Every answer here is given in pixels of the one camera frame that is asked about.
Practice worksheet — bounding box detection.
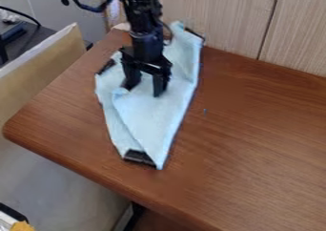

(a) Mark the cardboard box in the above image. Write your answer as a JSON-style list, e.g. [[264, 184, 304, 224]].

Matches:
[[0, 22, 89, 128]]

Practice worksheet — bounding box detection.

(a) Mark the light blue cloth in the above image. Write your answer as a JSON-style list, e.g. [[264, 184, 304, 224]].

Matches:
[[92, 20, 207, 171]]

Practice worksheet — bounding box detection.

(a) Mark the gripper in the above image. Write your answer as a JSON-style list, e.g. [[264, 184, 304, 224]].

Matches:
[[118, 31, 175, 98]]

